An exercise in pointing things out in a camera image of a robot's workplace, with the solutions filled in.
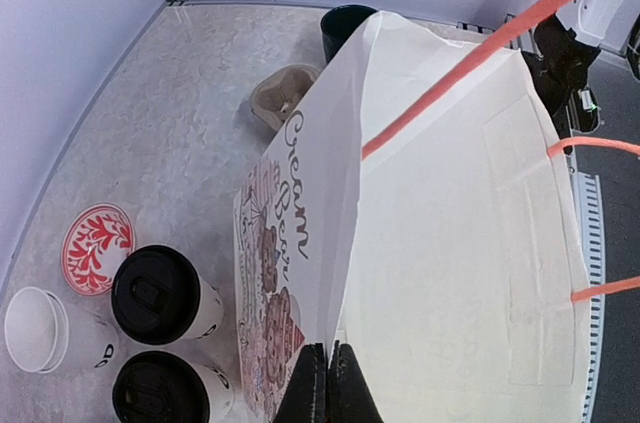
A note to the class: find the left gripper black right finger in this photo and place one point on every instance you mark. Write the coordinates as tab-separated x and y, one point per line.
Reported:
348	396

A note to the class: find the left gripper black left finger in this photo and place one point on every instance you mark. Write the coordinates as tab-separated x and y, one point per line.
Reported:
304	400

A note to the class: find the white paper takeout bag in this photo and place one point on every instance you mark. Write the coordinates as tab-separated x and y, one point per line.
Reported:
418	201

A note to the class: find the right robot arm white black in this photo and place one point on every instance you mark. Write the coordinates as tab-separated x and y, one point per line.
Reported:
367	38

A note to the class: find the dark green mug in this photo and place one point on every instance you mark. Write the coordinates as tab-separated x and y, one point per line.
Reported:
339	23

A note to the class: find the brown pulp cup carrier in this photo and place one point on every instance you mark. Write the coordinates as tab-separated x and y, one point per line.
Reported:
275	98

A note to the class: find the red white patterned bowl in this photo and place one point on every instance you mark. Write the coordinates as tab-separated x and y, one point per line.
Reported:
95	245

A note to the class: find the stack of white paper cups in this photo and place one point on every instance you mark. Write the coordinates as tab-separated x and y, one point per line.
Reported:
45	335

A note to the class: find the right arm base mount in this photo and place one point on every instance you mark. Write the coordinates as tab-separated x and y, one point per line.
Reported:
565	73

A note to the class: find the aluminium front rail frame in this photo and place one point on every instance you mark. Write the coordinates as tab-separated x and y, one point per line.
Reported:
587	196

